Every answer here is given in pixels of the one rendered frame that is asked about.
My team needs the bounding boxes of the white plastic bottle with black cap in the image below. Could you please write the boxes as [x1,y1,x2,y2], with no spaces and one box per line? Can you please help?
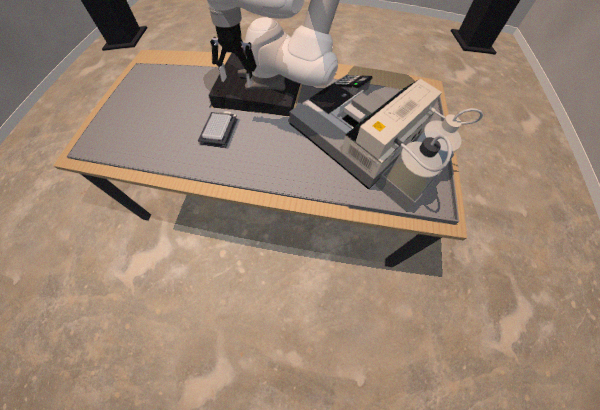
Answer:
[387,137,442,200]

